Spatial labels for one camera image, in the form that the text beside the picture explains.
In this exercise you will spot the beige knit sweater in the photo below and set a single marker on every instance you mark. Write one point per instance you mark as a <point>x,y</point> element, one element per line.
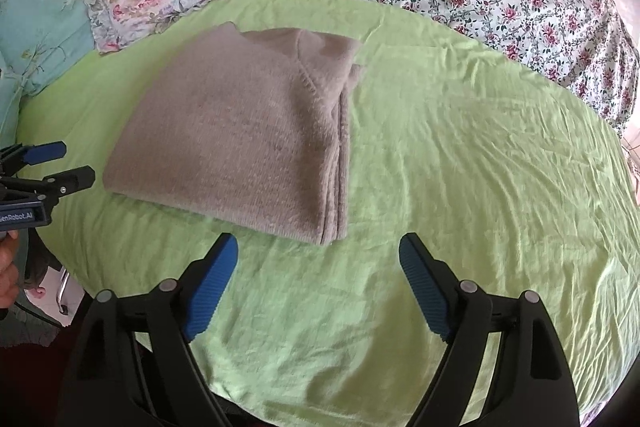
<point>225,132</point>

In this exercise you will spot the chrome metal tube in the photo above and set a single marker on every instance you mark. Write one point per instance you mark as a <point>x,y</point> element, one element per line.
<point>63,292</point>

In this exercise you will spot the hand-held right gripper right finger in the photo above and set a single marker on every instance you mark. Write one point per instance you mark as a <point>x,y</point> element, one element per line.
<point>425,287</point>

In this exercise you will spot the person's left hand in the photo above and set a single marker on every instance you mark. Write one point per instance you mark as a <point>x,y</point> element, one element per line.
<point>7,272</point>

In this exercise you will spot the light green bed sheet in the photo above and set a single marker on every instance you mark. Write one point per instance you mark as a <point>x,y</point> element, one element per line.
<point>475,182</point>

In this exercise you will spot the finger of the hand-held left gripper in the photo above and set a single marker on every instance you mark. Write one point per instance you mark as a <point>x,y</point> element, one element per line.
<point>45,152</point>
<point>65,183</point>

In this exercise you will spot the light blue floral duvet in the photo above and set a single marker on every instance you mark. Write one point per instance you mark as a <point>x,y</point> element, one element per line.
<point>50,22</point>

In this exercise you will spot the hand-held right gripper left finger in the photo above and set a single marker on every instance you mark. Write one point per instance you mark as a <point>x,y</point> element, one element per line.
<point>210,297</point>

